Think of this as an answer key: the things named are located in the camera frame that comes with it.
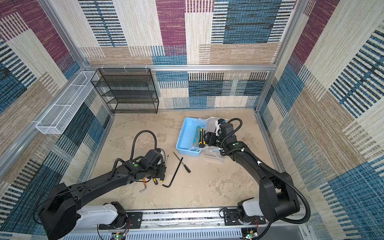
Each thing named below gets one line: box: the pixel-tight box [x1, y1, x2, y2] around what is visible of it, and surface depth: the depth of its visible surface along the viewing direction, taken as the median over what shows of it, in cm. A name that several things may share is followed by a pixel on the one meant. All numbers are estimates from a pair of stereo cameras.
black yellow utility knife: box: [198, 127, 206, 148], surface depth 93 cm
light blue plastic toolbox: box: [176, 116, 224, 159], surface depth 98 cm
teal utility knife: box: [193, 126, 201, 147], surface depth 94 cm
